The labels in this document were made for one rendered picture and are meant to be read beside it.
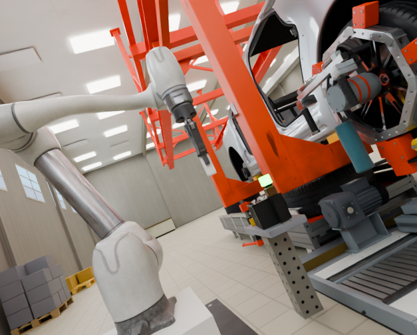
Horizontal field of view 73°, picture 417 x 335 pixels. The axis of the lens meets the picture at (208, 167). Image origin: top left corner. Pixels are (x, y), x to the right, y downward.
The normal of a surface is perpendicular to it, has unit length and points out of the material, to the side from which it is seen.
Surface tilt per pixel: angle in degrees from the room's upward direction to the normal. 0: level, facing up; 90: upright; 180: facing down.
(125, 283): 91
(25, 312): 90
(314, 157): 90
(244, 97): 90
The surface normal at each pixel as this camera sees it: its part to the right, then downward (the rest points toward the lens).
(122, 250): 0.25, -0.54
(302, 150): 0.11, -0.18
